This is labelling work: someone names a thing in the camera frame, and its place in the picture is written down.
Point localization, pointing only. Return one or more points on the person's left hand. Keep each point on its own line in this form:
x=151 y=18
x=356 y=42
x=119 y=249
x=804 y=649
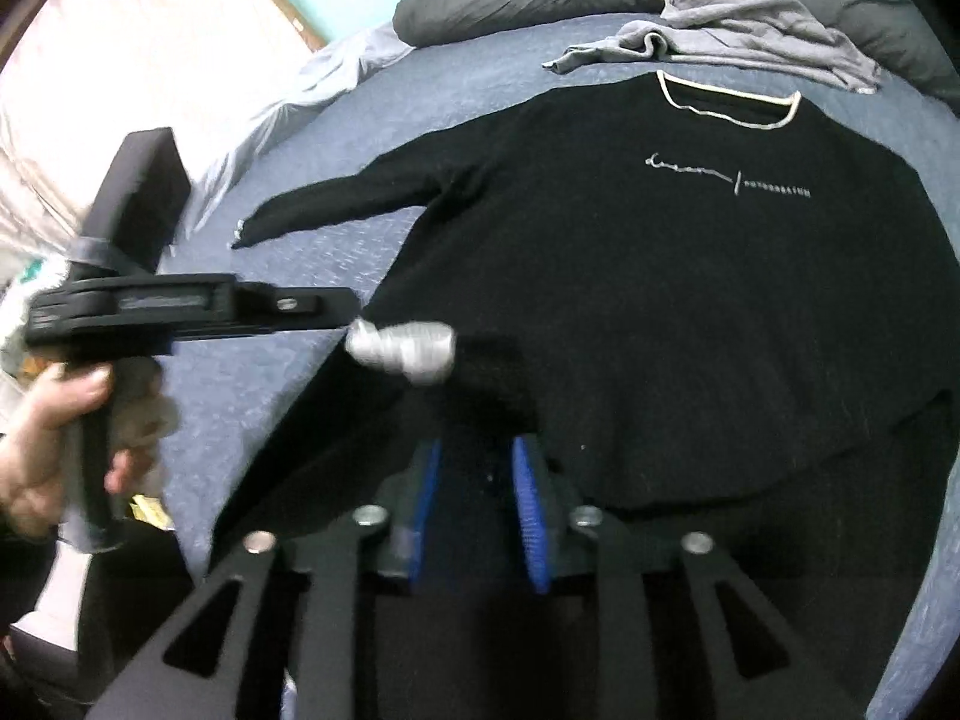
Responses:
x=37 y=450

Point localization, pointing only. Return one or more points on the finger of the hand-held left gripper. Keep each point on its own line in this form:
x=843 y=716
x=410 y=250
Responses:
x=300 y=307

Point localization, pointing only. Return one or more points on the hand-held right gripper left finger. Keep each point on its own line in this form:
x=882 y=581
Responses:
x=427 y=480

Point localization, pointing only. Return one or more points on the light grey blanket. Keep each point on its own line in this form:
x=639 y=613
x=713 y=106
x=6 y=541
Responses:
x=300 y=90

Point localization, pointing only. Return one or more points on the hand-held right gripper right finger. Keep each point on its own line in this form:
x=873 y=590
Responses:
x=529 y=510

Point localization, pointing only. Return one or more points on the bed with blue patterned sheet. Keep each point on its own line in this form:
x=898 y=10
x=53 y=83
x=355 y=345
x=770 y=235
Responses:
x=262 y=397

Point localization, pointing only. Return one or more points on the grey hoodie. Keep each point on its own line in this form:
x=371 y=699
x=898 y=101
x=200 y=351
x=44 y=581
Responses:
x=750 y=37

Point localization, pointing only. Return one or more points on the pink curtain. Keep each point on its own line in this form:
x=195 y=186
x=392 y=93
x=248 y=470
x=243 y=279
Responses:
x=112 y=52

